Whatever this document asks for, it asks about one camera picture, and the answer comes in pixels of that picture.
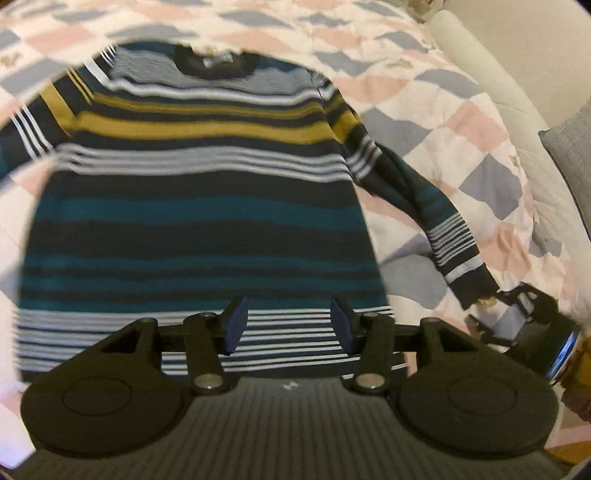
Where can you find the beige padded bed frame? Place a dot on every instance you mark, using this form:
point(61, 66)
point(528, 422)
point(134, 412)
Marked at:
point(498, 78)

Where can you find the grey pillow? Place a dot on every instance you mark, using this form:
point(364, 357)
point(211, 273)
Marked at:
point(570, 147)

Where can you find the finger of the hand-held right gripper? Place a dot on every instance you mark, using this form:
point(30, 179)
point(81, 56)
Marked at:
point(489, 332)
point(515, 295)

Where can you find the pink blue patchwork quilt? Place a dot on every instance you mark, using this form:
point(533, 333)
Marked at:
point(415, 92)

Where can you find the person's right forearm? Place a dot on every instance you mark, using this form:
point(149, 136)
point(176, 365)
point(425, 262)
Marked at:
point(577, 406)

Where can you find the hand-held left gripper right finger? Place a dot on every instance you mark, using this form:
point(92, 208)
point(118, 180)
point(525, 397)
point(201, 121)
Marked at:
point(342, 325)

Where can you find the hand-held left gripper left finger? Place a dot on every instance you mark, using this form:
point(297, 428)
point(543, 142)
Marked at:
point(235, 325)

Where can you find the striped knit sweater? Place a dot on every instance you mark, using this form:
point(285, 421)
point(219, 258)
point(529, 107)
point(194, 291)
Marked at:
point(184, 207)

